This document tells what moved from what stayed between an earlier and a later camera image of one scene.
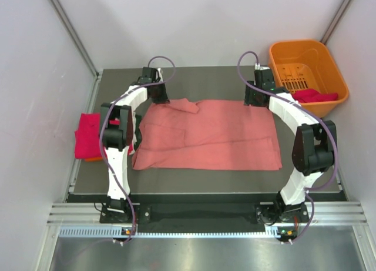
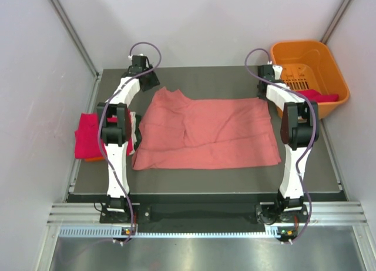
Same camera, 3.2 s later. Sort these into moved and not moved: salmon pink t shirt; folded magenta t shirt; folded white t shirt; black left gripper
Moved: black left gripper
Not moved: folded white t shirt; salmon pink t shirt; folded magenta t shirt
